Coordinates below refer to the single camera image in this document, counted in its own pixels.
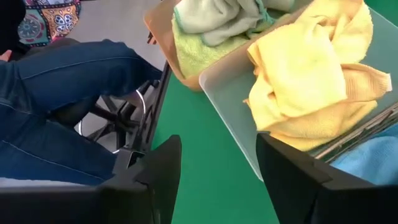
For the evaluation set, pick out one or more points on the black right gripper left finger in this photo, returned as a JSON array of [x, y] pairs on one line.
[[149, 193]]

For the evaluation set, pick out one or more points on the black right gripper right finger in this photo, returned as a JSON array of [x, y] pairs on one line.
[[311, 193]]

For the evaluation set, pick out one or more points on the yellow microfiber towel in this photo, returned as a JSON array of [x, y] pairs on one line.
[[304, 62], [326, 130]]

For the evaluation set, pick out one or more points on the teal blue microfiber towel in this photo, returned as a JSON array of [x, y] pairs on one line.
[[373, 155]]

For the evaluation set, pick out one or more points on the lime green microfiber towel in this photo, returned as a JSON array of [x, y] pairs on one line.
[[199, 56]]

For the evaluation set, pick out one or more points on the pale sage microfiber towel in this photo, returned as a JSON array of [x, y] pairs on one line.
[[230, 35]]

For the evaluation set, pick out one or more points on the light grey-blue microfiber towel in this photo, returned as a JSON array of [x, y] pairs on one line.
[[214, 12]]

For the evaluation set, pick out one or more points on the green table mat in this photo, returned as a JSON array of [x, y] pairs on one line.
[[202, 155]]

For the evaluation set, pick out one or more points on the black office chair base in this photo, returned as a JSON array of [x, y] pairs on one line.
[[105, 113]]

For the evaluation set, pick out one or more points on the frosted translucent plastic bin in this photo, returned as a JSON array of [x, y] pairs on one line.
[[227, 93]]

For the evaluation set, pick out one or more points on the person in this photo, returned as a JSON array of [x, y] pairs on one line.
[[62, 77]]

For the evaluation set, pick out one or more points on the tan translucent plastic bin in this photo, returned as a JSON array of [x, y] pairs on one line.
[[161, 37]]

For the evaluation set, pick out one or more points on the colourful patterned fabric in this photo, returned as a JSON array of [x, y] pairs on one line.
[[56, 18]]

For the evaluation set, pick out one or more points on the person's hand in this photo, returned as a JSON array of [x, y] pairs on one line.
[[4, 56]]

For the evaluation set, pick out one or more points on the black metal table frame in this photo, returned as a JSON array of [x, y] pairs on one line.
[[155, 102]]

